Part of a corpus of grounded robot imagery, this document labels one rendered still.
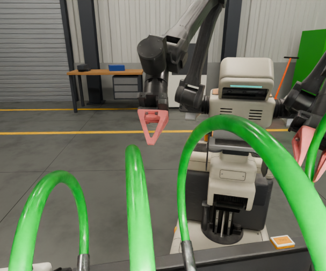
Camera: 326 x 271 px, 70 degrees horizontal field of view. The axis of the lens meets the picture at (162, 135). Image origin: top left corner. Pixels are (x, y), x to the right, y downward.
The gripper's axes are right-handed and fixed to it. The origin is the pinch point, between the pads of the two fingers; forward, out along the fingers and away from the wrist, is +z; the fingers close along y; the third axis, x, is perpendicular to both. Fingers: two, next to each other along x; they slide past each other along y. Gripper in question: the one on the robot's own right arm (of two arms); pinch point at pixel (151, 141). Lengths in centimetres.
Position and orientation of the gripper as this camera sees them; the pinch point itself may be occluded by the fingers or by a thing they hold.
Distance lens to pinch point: 50.5
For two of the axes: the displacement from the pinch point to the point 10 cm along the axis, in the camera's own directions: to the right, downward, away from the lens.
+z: -0.6, 9.2, -4.0
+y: -0.6, -4.0, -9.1
